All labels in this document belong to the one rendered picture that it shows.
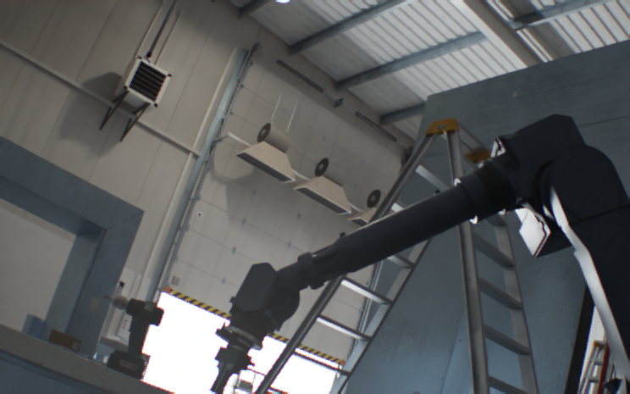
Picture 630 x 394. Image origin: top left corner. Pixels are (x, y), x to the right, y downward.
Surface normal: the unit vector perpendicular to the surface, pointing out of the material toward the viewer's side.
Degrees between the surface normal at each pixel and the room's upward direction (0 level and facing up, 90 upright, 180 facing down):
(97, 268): 90
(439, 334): 90
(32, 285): 90
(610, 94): 90
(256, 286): 81
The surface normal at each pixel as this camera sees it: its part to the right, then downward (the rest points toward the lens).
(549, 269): -0.74, -0.43
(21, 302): 0.61, -0.11
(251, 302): -0.18, -0.54
